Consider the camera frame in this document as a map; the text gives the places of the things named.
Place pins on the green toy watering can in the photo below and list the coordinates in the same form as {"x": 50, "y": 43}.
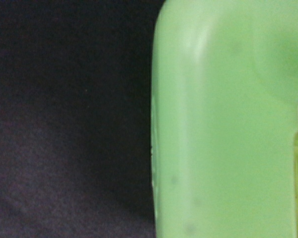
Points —
{"x": 224, "y": 119}

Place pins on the black tablecloth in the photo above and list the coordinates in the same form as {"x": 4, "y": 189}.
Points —
{"x": 75, "y": 118}

